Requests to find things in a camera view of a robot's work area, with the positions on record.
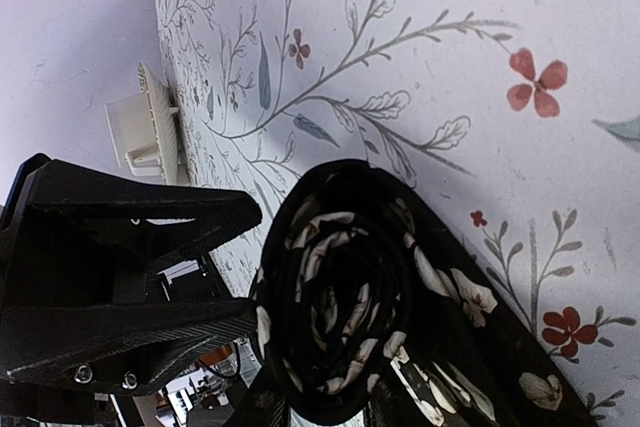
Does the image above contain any black floral tie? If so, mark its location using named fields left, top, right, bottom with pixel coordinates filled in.
left=230, top=160, right=594, bottom=426

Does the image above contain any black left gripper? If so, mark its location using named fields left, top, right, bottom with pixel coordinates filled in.
left=1, top=154, right=262, bottom=426

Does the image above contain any woven bamboo tray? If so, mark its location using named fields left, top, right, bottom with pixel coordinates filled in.
left=138, top=62, right=190, bottom=187

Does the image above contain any floral tablecloth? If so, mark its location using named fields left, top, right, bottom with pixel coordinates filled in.
left=156, top=0, right=639, bottom=426

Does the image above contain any white ceramic mug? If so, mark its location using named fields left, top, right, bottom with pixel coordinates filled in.
left=105, top=93, right=162, bottom=177

